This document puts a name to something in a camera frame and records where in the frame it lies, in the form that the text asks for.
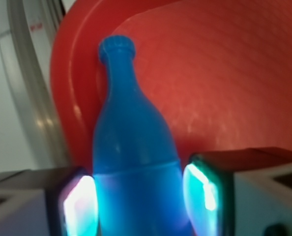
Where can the blue plastic toy bottle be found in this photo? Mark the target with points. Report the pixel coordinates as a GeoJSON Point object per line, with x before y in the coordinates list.
{"type": "Point", "coordinates": [136, 167]}

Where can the red plastic tray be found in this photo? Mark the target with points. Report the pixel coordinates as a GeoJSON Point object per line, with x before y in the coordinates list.
{"type": "Point", "coordinates": [219, 71]}

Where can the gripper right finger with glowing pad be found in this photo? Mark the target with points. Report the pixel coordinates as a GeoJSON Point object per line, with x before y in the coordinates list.
{"type": "Point", "coordinates": [246, 192]}

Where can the stainless steel sink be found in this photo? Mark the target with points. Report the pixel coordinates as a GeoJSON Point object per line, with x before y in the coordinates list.
{"type": "Point", "coordinates": [27, 33]}

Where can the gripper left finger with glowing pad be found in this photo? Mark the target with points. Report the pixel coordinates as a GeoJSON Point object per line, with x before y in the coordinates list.
{"type": "Point", "coordinates": [48, 202]}

